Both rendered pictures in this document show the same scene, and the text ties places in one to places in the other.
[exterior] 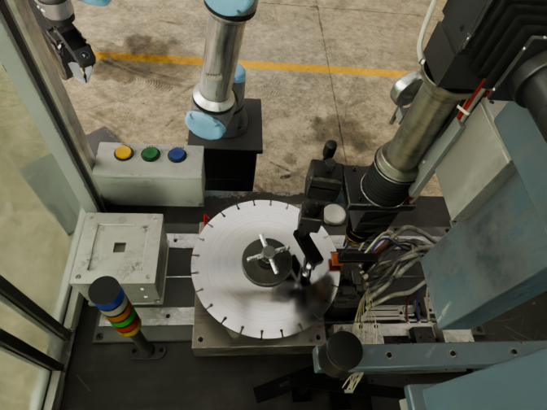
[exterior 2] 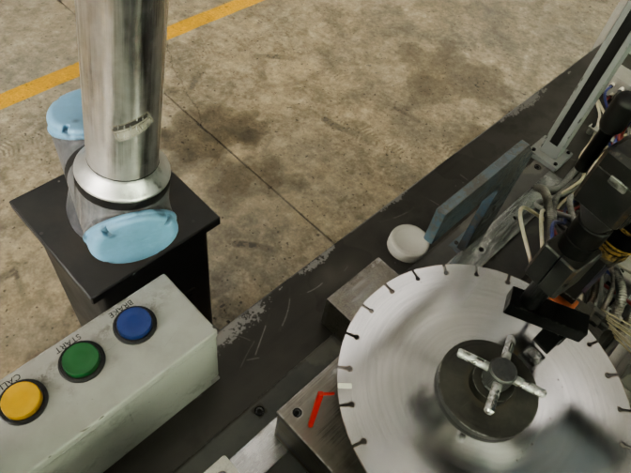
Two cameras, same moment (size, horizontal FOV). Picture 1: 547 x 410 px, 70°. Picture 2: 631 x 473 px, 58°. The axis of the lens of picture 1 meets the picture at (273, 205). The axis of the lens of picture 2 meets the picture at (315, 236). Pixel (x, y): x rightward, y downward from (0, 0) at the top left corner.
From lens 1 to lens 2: 50 cm
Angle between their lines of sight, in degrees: 24
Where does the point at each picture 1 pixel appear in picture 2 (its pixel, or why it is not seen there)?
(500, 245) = not seen: outside the picture
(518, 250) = not seen: outside the picture
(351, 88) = (171, 64)
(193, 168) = (189, 327)
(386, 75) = (202, 22)
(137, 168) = (84, 408)
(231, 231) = (388, 385)
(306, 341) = not seen: hidden behind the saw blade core
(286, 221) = (439, 299)
